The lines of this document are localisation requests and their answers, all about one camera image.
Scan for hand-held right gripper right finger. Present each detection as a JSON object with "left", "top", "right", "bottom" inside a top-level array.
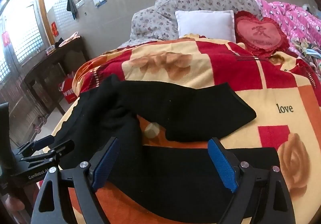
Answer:
[{"left": 208, "top": 137, "right": 295, "bottom": 224}]

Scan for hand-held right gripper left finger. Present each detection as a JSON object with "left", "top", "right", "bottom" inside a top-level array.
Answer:
[{"left": 31, "top": 136, "right": 120, "bottom": 224}]

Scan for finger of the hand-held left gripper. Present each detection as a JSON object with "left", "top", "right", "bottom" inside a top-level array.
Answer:
[
  {"left": 20, "top": 139, "right": 75, "bottom": 165},
  {"left": 16, "top": 135, "right": 55, "bottom": 155}
]

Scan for black pants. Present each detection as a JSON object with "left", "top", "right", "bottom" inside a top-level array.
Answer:
[{"left": 54, "top": 74, "right": 282, "bottom": 223}]

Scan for person's left hand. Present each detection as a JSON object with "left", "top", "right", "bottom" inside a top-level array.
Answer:
[{"left": 4, "top": 195, "right": 24, "bottom": 219}]

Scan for red paper bag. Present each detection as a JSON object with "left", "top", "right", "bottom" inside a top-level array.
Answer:
[{"left": 58, "top": 76, "right": 77, "bottom": 104}]

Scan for dark wooden table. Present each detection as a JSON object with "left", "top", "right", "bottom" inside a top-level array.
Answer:
[{"left": 21, "top": 36, "right": 90, "bottom": 117}]

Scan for red yellow printed blanket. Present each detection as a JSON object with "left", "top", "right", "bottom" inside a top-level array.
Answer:
[{"left": 38, "top": 39, "right": 321, "bottom": 224}]

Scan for pink packet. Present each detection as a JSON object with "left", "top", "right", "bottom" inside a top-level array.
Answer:
[{"left": 59, "top": 32, "right": 82, "bottom": 46}]

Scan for lattice window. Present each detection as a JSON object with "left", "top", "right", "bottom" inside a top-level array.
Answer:
[{"left": 0, "top": 0, "right": 54, "bottom": 81}]

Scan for red heart-shaped cushion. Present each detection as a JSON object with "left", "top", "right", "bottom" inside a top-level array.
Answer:
[{"left": 234, "top": 11, "right": 290, "bottom": 58}]

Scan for dark hanging cloth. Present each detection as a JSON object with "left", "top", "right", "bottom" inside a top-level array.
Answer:
[{"left": 66, "top": 0, "right": 78, "bottom": 20}]

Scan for white pillow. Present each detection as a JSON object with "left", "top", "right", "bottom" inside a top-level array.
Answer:
[{"left": 175, "top": 10, "right": 237, "bottom": 43}]

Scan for blue face mask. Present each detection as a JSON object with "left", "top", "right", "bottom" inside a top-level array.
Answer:
[{"left": 305, "top": 49, "right": 321, "bottom": 59}]

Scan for grey floral pillow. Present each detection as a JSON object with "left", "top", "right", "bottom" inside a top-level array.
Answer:
[{"left": 118, "top": 0, "right": 264, "bottom": 49}]

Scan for pink printed quilt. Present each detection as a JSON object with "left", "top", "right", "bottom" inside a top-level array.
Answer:
[{"left": 242, "top": 0, "right": 321, "bottom": 51}]

